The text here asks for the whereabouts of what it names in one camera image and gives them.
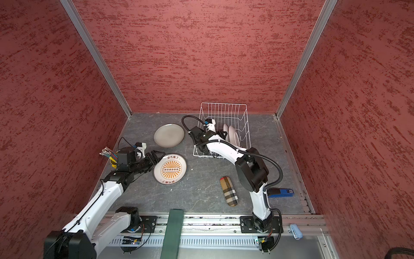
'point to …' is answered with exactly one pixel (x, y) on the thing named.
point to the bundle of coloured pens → (109, 152)
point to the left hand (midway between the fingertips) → (163, 159)
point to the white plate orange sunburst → (170, 169)
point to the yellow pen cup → (113, 162)
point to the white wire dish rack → (232, 118)
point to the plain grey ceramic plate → (168, 135)
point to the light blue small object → (296, 231)
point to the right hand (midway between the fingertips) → (225, 135)
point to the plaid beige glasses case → (229, 191)
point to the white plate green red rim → (233, 137)
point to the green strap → (173, 234)
